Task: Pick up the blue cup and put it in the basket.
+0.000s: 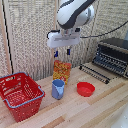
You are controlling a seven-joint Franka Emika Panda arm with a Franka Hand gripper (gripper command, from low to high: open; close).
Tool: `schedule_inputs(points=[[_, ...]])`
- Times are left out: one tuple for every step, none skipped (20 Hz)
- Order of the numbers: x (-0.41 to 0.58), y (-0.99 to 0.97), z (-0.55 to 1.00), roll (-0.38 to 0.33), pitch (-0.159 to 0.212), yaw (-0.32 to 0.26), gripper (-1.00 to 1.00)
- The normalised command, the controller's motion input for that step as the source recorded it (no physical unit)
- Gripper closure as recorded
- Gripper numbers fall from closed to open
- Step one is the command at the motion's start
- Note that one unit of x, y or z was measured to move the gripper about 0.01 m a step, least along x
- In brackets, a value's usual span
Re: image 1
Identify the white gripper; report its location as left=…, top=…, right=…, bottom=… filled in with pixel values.
left=46, top=28, right=82, bottom=59

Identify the blue plastic cup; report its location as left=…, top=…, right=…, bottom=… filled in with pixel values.
left=51, top=78, right=66, bottom=101

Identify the orange yellow food box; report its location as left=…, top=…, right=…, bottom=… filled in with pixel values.
left=52, top=59, right=73, bottom=86

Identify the beige folding screen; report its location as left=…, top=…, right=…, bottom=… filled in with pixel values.
left=0, top=0, right=128, bottom=82

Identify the red plastic bowl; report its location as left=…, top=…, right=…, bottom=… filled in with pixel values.
left=76, top=81, right=97, bottom=98

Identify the black toaster oven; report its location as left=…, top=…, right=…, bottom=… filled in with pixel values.
left=92, top=37, right=128, bottom=80

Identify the red plastic shopping basket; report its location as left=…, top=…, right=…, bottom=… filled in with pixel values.
left=0, top=71, right=46, bottom=124

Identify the black wire oven rack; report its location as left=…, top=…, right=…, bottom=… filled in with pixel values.
left=78, top=63, right=112, bottom=85

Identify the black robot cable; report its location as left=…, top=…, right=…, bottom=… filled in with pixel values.
left=79, top=19, right=128, bottom=40

